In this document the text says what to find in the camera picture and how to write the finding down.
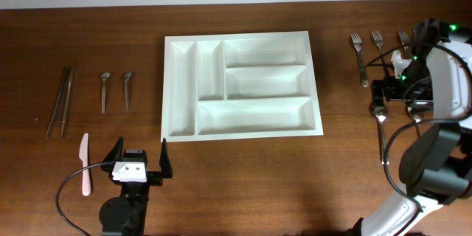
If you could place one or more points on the pink plastic knife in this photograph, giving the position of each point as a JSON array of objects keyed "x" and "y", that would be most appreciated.
[{"x": 84, "y": 157}]

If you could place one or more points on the left small steel spoon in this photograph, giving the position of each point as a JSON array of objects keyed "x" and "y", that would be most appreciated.
[{"x": 104, "y": 78}]

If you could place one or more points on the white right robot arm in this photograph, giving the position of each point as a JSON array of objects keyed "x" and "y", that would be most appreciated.
[{"x": 423, "y": 115}]

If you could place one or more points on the white cutlery tray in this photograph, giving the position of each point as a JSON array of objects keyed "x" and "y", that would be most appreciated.
[{"x": 239, "y": 86}]

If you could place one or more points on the small steel spoon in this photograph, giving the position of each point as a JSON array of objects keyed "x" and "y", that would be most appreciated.
[
  {"x": 104, "y": 78},
  {"x": 126, "y": 79}
]

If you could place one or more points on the right small steel spoon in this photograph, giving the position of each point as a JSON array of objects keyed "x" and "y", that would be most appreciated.
[{"x": 126, "y": 79}]

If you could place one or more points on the steel tablespoon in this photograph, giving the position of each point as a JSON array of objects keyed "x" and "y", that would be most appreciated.
[
  {"x": 416, "y": 117},
  {"x": 380, "y": 114}
]

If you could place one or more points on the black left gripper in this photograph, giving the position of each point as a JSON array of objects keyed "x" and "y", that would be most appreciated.
[{"x": 155, "y": 177}]

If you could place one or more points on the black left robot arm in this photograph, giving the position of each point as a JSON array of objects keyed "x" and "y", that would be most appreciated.
[{"x": 126, "y": 213}]

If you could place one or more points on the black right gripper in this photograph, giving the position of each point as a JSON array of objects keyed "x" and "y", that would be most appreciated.
[{"x": 377, "y": 91}]

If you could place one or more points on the steel fork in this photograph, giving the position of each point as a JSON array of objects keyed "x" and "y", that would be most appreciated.
[
  {"x": 378, "y": 40},
  {"x": 357, "y": 43},
  {"x": 404, "y": 39}
]

